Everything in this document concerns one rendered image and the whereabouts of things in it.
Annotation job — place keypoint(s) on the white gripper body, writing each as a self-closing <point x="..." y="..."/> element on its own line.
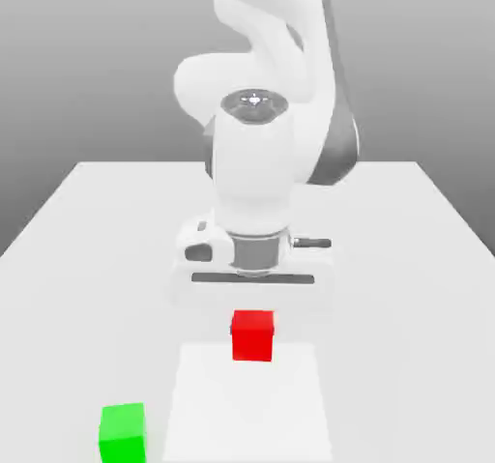
<point x="251" y="291"/>

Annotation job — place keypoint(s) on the small red cube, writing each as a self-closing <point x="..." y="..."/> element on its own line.
<point x="252" y="339"/>

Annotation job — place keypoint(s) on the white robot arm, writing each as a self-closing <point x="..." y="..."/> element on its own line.
<point x="251" y="169"/>

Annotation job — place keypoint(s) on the small green cube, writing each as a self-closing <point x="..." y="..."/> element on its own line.
<point x="122" y="434"/>

